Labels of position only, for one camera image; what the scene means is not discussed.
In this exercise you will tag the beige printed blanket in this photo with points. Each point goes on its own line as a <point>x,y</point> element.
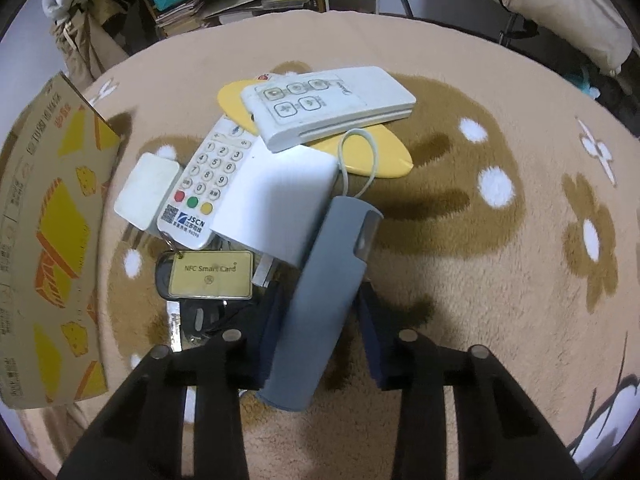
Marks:
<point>500,285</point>

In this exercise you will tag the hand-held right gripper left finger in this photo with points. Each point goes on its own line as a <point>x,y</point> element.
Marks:
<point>266,342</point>

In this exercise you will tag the black car key fob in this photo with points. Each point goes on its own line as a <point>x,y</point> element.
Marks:
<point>200,317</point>

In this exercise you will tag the white rectangular box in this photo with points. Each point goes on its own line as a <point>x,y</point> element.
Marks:
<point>280,200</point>

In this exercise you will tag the beige coat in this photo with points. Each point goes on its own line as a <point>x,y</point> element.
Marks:
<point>75,45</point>

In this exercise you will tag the cardboard box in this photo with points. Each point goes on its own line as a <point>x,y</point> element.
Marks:
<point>50,240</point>

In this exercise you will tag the yellow oval plate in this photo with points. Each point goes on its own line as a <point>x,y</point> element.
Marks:
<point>390,162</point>

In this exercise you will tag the stack of books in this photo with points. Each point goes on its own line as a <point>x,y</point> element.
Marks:
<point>180,15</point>

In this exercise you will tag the small white square box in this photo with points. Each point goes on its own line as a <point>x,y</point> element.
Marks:
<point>145,190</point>

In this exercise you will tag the gold card tag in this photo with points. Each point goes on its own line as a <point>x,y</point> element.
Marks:
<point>210,275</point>

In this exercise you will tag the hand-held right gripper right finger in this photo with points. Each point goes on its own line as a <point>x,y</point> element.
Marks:
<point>372,345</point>

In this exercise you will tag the white five-button remote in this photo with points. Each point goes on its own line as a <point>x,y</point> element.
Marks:
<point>325,105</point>

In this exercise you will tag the white keypad remote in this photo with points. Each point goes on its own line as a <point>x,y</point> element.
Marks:
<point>210,180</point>

